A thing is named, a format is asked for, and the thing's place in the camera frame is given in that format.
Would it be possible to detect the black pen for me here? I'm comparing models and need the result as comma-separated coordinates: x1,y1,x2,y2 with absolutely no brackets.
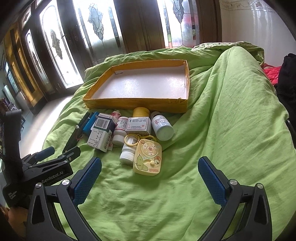
62,128,79,153
75,112,91,141

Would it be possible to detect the blue battery pack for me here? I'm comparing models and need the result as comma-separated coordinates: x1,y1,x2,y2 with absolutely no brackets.
82,111,99,136

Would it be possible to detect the blue white medicine box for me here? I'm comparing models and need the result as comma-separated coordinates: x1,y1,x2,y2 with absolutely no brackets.
87,113,116,153

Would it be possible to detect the white bottle red label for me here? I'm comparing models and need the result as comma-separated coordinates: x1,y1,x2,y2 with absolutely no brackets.
112,116,128,147

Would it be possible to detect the white bottle QR label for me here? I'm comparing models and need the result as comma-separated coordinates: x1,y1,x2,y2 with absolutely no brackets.
119,144,136,166

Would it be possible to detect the rose hand cream tube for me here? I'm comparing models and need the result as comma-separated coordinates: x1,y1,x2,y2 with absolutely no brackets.
111,110,121,123

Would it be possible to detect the white red ointment box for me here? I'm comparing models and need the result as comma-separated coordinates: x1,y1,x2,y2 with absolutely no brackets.
125,117,152,136

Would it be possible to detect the yellow cartoon timer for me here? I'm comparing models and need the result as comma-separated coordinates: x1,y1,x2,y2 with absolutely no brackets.
133,139,162,176

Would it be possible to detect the yellow round jar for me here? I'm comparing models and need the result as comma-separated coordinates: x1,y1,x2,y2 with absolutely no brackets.
132,107,150,118

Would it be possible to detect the grey white medicine bottle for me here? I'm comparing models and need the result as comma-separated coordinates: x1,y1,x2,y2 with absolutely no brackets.
151,111,174,141

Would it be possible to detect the yellow cardboard tray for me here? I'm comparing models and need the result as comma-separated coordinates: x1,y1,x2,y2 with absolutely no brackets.
83,60,190,113

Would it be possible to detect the black bag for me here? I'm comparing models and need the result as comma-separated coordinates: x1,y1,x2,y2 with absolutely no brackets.
274,53,296,135

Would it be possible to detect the red cloth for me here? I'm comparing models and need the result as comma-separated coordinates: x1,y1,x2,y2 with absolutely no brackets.
263,64,281,85

